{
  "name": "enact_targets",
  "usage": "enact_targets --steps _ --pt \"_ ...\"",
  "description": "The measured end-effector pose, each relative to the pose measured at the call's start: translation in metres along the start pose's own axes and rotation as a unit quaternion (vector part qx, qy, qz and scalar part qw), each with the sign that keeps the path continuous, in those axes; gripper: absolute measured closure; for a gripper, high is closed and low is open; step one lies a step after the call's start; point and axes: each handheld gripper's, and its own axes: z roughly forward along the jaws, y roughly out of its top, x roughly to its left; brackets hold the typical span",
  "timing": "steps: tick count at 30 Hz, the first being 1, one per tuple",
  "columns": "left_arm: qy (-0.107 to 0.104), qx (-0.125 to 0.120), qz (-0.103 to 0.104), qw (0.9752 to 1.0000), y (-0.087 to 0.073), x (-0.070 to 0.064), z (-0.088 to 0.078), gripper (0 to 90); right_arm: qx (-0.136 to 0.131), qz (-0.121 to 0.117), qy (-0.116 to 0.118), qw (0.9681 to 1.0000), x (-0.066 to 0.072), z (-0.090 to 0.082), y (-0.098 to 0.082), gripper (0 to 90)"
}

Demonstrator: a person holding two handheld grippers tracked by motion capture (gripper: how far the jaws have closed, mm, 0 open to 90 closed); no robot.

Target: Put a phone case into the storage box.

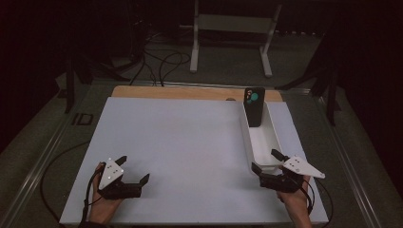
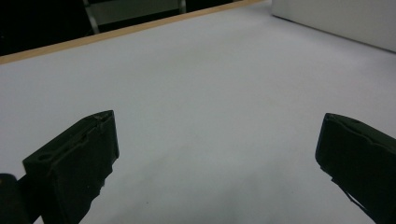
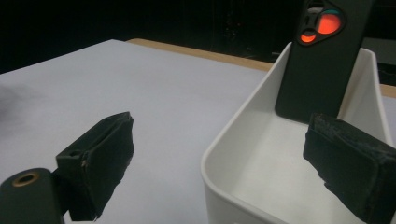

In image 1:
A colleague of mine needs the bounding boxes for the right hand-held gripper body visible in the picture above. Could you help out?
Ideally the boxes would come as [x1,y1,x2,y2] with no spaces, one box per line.
[259,155,326,194]

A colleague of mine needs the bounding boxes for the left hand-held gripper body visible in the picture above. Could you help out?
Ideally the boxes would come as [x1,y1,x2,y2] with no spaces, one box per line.
[98,157,143,200]

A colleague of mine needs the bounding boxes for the white plastic bin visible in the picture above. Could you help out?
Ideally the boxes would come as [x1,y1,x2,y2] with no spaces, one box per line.
[241,100,285,174]

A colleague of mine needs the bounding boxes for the black phone case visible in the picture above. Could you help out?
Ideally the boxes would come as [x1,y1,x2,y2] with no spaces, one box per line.
[242,86,266,128]

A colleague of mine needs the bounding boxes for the person's left hand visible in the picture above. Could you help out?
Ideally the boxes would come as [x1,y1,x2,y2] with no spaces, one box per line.
[89,161,123,225]

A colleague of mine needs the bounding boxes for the person's right hand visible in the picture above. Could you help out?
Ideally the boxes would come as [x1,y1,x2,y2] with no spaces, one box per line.
[276,176,314,227]

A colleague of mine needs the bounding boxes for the white table mat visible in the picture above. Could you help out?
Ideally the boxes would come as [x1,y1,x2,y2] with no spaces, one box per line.
[59,96,330,226]

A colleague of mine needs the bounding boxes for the black tripod stand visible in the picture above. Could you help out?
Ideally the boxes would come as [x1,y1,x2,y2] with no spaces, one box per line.
[63,47,131,115]
[275,18,343,127]

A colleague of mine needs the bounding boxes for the grey metal stand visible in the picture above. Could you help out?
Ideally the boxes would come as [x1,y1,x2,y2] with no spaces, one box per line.
[180,0,283,79]

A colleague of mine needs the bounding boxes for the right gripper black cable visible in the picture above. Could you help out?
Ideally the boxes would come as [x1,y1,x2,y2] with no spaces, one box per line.
[297,179,335,227]

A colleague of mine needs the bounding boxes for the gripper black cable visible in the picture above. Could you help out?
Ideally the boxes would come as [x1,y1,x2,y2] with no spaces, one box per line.
[297,179,335,227]
[40,142,106,228]

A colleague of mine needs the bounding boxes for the metal floor rail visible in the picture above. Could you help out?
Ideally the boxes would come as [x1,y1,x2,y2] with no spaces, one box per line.
[317,91,384,228]
[0,83,96,228]

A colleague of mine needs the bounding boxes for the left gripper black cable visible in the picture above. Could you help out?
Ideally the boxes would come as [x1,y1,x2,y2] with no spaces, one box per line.
[40,142,106,228]

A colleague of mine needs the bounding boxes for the black floor cable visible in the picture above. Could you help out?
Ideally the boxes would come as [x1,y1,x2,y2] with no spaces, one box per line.
[128,31,160,86]
[157,51,192,87]

